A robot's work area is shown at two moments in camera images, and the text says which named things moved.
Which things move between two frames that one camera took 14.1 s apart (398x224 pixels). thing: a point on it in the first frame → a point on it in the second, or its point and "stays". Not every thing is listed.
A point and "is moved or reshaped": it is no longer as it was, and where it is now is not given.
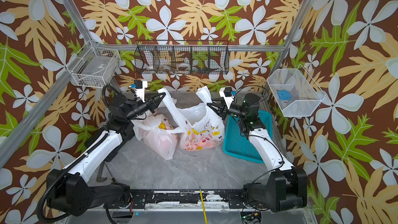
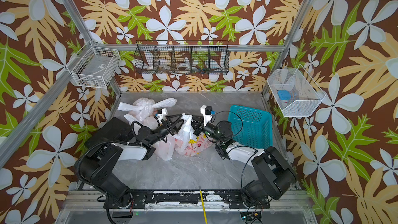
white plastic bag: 158,135 is moved or reshaped
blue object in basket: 284,95 stays
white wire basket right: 295,92 stays
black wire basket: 182,56 stays
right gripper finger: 219,101 → 197,122
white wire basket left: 93,66 stays
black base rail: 187,199 stays
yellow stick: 203,207 stays
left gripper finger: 154,98 → 176,120
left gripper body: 140,109 → 165,131
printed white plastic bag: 129,95 → 144,109
